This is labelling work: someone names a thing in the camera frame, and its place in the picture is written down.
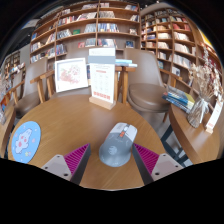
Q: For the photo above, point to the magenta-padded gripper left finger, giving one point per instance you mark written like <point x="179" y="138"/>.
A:
<point x="76" y="160"/>

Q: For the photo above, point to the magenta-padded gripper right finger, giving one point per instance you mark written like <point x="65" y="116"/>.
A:
<point x="146" y="160"/>

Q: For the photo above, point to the grey computer mouse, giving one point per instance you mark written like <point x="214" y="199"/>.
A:
<point x="116" y="148"/>

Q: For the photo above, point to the round light blue mouse pad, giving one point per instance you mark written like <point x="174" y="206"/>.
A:
<point x="26" y="141"/>

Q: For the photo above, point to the round wooden side table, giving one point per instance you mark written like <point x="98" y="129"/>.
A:
<point x="196" y="140"/>
<point x="6" y="130"/>

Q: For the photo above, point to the glass vase with beige flowers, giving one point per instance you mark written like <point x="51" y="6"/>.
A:
<point x="197" y="113"/>

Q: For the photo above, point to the stack of books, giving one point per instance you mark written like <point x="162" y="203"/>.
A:
<point x="178" y="98"/>

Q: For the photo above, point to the small white table sign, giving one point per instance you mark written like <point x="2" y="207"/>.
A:
<point x="214" y="116"/>

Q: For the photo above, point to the white sign on wooden stand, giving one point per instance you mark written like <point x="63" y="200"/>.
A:
<point x="102" y="81"/>

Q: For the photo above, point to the white framed pink flower picture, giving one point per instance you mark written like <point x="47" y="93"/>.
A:
<point x="71" y="75"/>

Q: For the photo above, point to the dark blue book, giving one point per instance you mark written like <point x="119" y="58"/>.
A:
<point x="88" y="71"/>

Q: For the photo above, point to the white and teal standing book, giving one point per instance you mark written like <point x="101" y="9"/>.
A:
<point x="101" y="53"/>

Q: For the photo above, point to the distant wooden shelf unit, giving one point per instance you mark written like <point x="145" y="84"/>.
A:
<point x="13" y="61"/>

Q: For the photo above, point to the curved wooden bookshelf with books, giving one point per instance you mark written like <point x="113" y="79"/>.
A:
<point x="173" y="40"/>

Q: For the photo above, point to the wide wooden bookshelf with books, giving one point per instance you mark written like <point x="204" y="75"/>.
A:
<point x="83" y="28"/>

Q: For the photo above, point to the white hanging ceiling panel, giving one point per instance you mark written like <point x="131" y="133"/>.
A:
<point x="30" y="23"/>

